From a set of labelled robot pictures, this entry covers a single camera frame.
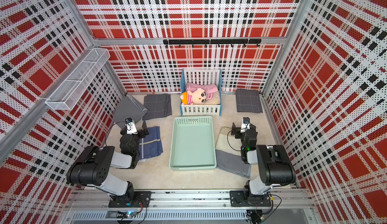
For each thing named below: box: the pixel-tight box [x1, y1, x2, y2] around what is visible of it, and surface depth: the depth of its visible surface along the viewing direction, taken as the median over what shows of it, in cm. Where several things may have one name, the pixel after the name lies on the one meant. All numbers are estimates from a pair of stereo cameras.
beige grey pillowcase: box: [215, 126, 252, 179], surface depth 85 cm
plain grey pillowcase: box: [112, 94, 149, 130], surface depth 113 cm
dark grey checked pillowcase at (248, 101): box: [235, 88, 264, 114], surface depth 117 cm
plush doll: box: [180, 87, 213, 105], surface depth 103 cm
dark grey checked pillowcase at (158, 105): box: [142, 93, 172, 121], surface depth 113 cm
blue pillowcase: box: [138, 126, 164, 160], surface depth 93 cm
